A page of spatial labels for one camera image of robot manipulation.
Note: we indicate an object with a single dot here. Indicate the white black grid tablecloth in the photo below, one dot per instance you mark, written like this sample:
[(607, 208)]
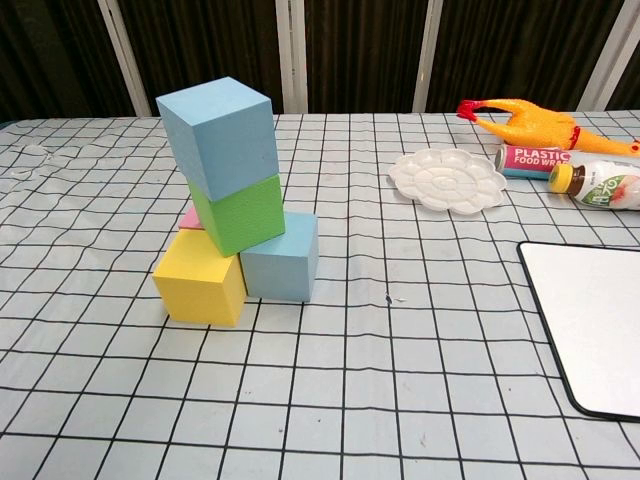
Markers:
[(350, 375)]

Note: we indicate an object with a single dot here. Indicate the white bottle with yellow cap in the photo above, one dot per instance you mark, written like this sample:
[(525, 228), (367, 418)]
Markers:
[(610, 187)]

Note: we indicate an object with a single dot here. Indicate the dark brown curtain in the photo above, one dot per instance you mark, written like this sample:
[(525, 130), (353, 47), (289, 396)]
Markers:
[(365, 50)]

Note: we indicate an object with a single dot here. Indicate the plastic food wrap box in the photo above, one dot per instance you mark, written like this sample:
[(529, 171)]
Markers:
[(525, 160)]

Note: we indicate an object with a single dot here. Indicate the white flower paint palette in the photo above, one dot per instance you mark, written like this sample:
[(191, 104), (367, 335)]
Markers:
[(445, 182)]

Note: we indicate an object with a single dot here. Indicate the yellow rubber chicken toy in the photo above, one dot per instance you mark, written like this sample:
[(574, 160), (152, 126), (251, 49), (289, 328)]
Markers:
[(535, 125)]

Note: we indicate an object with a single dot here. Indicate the white metal frame post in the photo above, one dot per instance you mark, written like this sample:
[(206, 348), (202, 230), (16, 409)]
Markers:
[(607, 55), (125, 55), (427, 55), (291, 55)]

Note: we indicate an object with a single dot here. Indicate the yellow foam cube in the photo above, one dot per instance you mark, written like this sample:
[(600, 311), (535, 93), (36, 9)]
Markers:
[(200, 295)]

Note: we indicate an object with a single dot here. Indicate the white board with black rim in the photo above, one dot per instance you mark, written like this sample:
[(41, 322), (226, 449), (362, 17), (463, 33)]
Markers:
[(600, 325)]

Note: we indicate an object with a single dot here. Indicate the pink foam cube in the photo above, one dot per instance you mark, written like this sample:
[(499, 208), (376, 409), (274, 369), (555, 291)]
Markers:
[(191, 221)]

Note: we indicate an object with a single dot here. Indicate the green foam cube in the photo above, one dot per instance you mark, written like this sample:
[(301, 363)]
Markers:
[(245, 220)]

